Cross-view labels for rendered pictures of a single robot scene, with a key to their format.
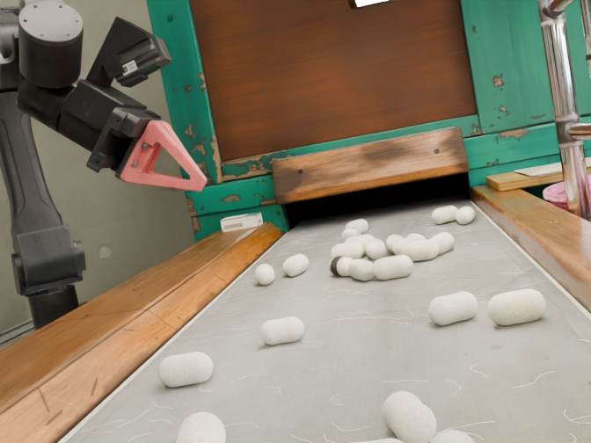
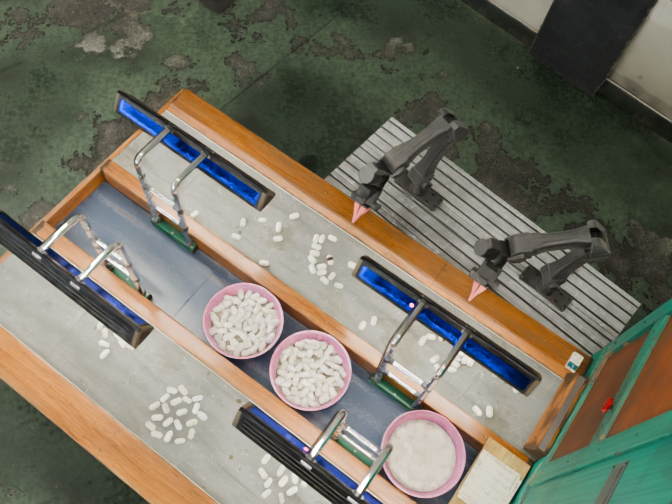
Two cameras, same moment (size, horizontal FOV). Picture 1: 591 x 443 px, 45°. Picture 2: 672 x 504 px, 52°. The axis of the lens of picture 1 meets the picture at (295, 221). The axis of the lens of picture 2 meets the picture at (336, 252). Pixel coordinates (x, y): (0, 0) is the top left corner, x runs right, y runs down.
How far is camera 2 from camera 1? 233 cm
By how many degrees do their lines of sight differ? 93
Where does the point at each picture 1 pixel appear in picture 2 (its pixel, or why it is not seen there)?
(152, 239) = not seen: outside the picture
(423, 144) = (541, 432)
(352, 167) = (555, 403)
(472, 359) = (354, 309)
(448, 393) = (346, 298)
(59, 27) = (478, 249)
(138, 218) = not seen: outside the picture
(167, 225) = not seen: outside the picture
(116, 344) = (413, 269)
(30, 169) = (564, 263)
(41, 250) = (544, 272)
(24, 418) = (382, 249)
